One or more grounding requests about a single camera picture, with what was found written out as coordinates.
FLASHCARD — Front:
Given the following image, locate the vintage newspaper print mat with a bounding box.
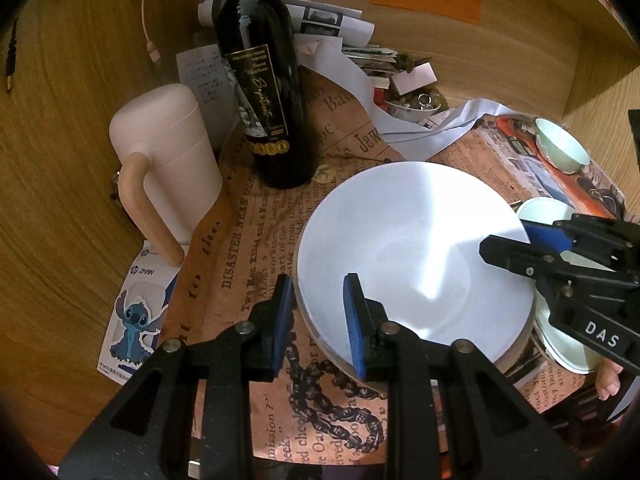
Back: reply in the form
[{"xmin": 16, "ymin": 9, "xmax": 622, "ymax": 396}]
[{"xmin": 163, "ymin": 69, "xmax": 624, "ymax": 466}]

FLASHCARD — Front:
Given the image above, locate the white receipt paper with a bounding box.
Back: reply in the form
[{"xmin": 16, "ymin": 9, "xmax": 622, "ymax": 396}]
[{"xmin": 176, "ymin": 44, "xmax": 238, "ymax": 152}]

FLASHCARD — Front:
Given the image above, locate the small mint green bowl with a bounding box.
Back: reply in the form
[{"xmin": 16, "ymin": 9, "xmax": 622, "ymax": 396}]
[{"xmin": 534, "ymin": 117, "xmax": 591, "ymax": 174}]

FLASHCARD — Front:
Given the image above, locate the person's right hand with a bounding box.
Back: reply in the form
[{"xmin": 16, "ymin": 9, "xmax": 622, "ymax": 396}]
[{"xmin": 596, "ymin": 359, "xmax": 624, "ymax": 401}]

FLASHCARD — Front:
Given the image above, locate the small white box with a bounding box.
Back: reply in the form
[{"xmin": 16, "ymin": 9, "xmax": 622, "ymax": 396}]
[{"xmin": 392, "ymin": 62, "xmax": 437, "ymax": 96}]

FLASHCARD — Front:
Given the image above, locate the white crumpled paper sheet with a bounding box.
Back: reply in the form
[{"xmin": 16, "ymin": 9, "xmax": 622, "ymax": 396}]
[{"xmin": 295, "ymin": 34, "xmax": 525, "ymax": 160}]

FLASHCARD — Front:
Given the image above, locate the small bowl of coins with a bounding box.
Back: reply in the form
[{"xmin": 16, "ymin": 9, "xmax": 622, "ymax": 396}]
[{"xmin": 385, "ymin": 88, "xmax": 449, "ymax": 124}]

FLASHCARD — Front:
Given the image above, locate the dark wine bottle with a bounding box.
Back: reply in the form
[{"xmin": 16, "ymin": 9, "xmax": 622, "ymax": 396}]
[{"xmin": 214, "ymin": 0, "xmax": 314, "ymax": 190}]

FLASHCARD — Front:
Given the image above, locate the stack of papers and magazines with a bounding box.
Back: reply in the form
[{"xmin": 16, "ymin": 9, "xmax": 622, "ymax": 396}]
[{"xmin": 198, "ymin": 0, "xmax": 369, "ymax": 110}]

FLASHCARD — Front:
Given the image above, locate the cream mug with handle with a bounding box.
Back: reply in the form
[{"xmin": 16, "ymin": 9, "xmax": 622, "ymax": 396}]
[{"xmin": 108, "ymin": 84, "xmax": 222, "ymax": 266}]

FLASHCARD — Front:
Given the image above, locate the pink bowl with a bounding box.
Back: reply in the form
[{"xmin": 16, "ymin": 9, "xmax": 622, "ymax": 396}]
[{"xmin": 295, "ymin": 162, "xmax": 535, "ymax": 376}]

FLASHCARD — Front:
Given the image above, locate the Stitch cartoon sticker card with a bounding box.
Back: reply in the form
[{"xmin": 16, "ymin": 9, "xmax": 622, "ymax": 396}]
[{"xmin": 96, "ymin": 240, "xmax": 180, "ymax": 385}]

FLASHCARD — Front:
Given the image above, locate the white black-dotted bowl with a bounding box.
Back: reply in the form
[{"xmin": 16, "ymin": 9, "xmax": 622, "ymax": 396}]
[{"xmin": 516, "ymin": 197, "xmax": 602, "ymax": 375}]

